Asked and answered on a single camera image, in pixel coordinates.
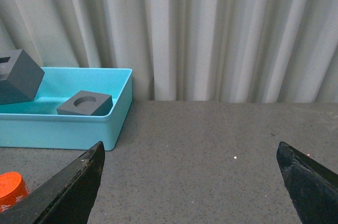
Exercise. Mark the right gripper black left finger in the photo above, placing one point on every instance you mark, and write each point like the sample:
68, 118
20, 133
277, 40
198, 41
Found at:
67, 197

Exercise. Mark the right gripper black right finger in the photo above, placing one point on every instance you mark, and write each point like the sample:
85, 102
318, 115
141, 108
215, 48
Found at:
311, 186

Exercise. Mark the orange cylinder 4680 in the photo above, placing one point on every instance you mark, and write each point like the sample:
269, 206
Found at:
13, 189

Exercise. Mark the gray cube round hole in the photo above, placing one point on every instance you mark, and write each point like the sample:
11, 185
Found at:
87, 103

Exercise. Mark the gray cube square hole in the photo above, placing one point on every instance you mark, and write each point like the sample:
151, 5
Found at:
21, 77

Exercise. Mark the blue plastic box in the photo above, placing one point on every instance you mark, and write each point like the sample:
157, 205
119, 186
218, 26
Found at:
36, 124

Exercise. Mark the white curtain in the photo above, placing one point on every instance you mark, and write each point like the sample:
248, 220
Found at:
224, 50

